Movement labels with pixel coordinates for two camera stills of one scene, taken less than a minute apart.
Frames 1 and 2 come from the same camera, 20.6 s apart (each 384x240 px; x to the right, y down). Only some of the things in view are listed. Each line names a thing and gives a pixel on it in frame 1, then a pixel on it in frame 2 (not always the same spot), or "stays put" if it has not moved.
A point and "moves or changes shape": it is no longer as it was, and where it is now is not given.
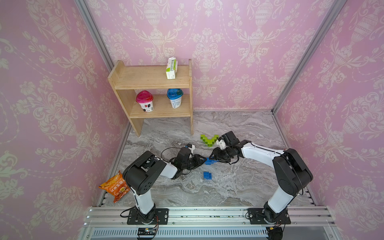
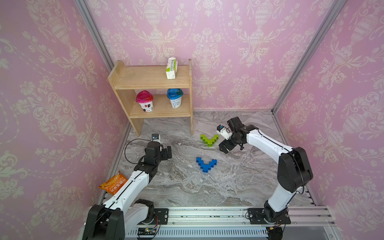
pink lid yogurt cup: x=145 y=98 stays put
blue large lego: x=208 y=162 -> x=206 y=167
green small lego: x=216 y=136 stays put
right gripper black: x=217 y=155 -> x=223 y=148
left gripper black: x=197 y=157 -> x=165 y=155
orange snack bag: x=116 y=186 stays put
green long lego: x=210 y=142 stays put
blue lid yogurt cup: x=175 y=95 stays put
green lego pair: x=205 y=139 stays put
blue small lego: x=207 y=175 moves or changes shape
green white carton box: x=171 y=68 stays put
